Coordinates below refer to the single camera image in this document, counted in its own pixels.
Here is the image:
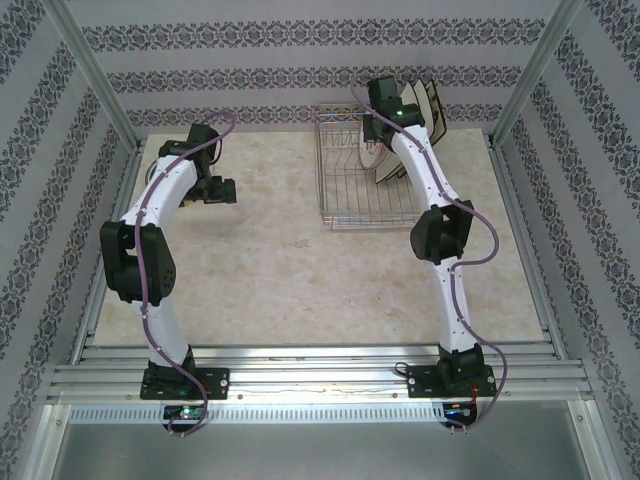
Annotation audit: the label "small controller board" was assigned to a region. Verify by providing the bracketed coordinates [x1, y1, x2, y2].
[442, 402, 479, 419]
[163, 405, 206, 420]

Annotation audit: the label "grey sheet metal shelf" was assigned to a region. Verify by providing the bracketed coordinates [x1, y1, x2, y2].
[44, 399, 601, 480]

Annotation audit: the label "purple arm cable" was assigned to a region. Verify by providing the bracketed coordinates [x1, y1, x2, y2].
[137, 110, 239, 439]
[349, 74, 511, 436]

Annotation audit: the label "grey slotted cable duct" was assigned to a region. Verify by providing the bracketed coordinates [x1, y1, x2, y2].
[67, 403, 446, 425]

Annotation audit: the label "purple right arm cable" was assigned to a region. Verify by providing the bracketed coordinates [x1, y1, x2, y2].
[349, 74, 511, 436]

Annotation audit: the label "wire dish rack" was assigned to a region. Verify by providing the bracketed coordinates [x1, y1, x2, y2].
[314, 103, 426, 231]

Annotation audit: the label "wide aluminium extrusion rails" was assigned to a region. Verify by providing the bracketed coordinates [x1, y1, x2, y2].
[47, 342, 594, 401]

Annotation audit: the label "aluminium side rail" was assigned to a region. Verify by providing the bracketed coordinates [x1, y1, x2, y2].
[487, 134, 571, 361]
[72, 139, 146, 351]

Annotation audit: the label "aluminium frame post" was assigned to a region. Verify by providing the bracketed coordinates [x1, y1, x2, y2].
[44, 0, 147, 149]
[489, 0, 586, 146]

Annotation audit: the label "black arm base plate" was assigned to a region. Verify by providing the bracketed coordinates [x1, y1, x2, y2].
[139, 367, 231, 402]
[407, 363, 497, 400]

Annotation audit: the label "floral square plate dark rim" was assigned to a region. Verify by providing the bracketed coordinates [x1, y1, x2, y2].
[427, 78, 448, 148]

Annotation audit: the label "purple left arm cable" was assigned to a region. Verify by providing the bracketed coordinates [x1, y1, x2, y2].
[137, 110, 239, 439]

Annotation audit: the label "white square plate dark rim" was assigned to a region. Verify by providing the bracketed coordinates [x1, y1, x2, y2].
[374, 82, 419, 184]
[412, 81, 437, 144]

